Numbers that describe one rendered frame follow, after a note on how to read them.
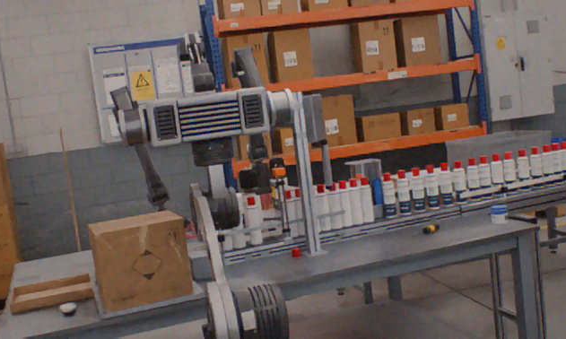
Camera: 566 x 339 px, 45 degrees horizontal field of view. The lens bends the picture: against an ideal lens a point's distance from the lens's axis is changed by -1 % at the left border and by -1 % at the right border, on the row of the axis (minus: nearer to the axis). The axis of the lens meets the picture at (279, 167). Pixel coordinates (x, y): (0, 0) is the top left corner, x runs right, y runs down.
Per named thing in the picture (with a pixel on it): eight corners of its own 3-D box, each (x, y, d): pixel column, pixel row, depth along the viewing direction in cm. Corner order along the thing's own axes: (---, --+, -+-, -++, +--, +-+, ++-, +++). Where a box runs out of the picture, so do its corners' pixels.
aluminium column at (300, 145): (317, 250, 285) (297, 91, 278) (320, 252, 281) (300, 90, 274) (307, 253, 284) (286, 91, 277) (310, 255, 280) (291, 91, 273)
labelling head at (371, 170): (376, 212, 324) (370, 159, 322) (389, 215, 312) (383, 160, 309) (350, 217, 320) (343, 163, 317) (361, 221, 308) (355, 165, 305)
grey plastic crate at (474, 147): (518, 160, 503) (516, 130, 501) (554, 162, 465) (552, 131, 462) (447, 171, 487) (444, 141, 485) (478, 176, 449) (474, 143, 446)
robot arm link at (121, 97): (103, 87, 276) (126, 79, 278) (115, 116, 283) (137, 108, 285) (118, 131, 239) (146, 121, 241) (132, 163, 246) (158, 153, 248)
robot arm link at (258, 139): (230, 62, 280) (256, 57, 282) (228, 61, 285) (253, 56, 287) (248, 162, 291) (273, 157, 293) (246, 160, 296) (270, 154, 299)
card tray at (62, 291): (90, 282, 281) (89, 273, 280) (94, 297, 256) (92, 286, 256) (14, 297, 271) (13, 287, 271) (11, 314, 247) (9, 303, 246)
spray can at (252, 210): (260, 241, 293) (254, 195, 291) (265, 244, 288) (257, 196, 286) (249, 244, 291) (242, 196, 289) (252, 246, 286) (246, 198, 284)
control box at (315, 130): (326, 138, 292) (320, 93, 290) (317, 142, 276) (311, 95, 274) (302, 140, 295) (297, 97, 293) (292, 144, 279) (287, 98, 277)
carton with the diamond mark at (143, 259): (178, 279, 259) (169, 209, 256) (194, 293, 236) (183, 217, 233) (99, 296, 248) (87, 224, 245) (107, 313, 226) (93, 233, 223)
